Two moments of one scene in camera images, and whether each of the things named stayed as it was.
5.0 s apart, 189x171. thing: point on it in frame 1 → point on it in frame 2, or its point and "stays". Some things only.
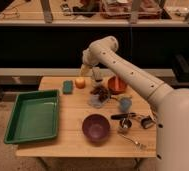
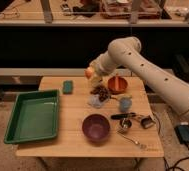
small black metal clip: x=147 y=122 stays
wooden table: x=97 y=117 stays
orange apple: x=80 y=83 → x=88 y=72
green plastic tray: x=35 y=117 stays
